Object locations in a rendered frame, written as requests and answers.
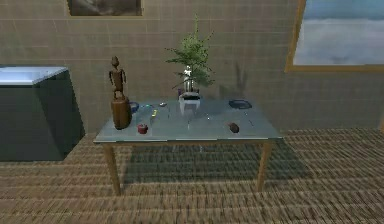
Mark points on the gold framed dark picture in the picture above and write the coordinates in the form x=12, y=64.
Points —
x=105, y=7

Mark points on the small grey round object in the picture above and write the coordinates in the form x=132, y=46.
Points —
x=162, y=104

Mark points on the brown oval potato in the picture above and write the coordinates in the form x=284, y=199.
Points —
x=234, y=127

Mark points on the brown wooden figure statue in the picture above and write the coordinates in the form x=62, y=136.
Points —
x=119, y=100

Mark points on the green house plant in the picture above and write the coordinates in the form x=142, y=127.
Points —
x=195, y=56

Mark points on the dark blue flat dish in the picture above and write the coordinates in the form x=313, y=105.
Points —
x=240, y=104

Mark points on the red apple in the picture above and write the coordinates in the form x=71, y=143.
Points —
x=142, y=128

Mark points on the white plant pot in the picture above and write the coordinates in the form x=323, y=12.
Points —
x=189, y=103

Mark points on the glass top wooden table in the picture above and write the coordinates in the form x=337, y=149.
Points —
x=200, y=131

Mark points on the dark green counter cabinet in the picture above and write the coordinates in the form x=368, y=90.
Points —
x=36, y=113

